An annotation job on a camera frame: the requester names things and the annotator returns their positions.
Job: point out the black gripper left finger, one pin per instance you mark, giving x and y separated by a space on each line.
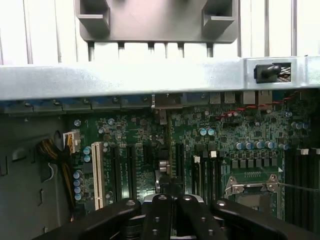
160 220

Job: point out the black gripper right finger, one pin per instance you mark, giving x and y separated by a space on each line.
195 220

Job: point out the black RAM slot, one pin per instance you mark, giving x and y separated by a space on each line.
312 180
292 180
213 175

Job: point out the long black expansion slot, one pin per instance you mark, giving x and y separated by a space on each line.
115 172
179 160
130 172

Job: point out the metal CPU socket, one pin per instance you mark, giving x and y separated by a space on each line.
250 200

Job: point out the short black expansion slot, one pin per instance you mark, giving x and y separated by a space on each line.
150 153

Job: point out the white PCI expansion slot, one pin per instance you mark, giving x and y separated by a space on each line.
97 175

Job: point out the green motherboard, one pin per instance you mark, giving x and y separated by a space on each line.
250 135

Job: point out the thin metal locking lever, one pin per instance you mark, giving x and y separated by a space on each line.
300 187

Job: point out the open black PC case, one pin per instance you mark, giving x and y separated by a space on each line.
125 77

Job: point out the grey plastic parts rack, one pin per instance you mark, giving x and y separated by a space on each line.
155 20

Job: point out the black case intrusion switch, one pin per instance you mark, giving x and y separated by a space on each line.
262 72

